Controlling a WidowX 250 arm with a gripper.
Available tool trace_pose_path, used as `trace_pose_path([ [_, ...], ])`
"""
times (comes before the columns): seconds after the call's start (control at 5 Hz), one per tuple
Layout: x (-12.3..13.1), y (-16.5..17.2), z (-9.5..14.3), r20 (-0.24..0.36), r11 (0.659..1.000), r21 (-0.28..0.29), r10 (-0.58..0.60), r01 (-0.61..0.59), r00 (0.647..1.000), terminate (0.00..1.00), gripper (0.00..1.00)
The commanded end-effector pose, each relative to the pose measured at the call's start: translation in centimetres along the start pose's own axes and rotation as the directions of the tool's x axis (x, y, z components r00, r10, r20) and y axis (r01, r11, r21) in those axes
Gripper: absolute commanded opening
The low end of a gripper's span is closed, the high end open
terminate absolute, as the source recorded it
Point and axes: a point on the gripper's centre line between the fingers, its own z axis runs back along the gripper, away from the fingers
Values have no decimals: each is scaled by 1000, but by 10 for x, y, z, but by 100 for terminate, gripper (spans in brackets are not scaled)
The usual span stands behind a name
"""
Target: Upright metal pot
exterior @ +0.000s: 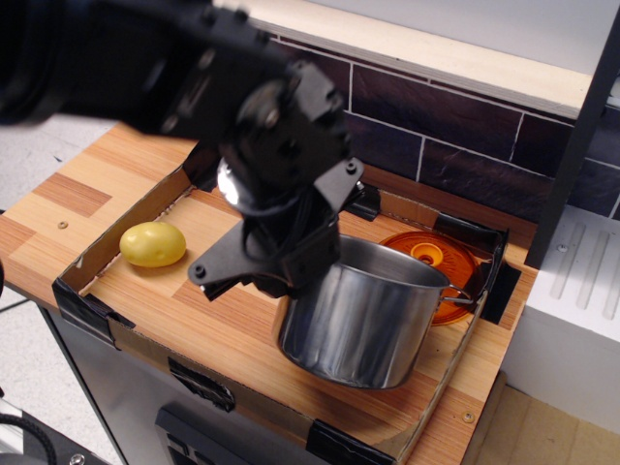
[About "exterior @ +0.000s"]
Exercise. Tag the stainless steel pot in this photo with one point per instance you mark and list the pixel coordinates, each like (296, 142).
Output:
(362, 323)

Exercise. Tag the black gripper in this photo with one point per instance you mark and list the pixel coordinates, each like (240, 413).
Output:
(283, 249)

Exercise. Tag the dark brick backsplash panel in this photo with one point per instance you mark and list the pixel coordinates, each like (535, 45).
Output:
(479, 148)

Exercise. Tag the white dish drainer sink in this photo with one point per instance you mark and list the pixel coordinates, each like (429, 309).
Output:
(565, 349)

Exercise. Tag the yellow potato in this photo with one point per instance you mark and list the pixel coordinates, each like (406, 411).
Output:
(152, 244)

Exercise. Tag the black oven control panel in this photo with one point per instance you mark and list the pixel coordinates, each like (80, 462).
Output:
(220, 441)

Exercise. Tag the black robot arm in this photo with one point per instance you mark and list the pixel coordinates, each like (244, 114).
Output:
(272, 133)

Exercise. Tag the orange glass lid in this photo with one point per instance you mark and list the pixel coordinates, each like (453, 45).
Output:
(449, 257)

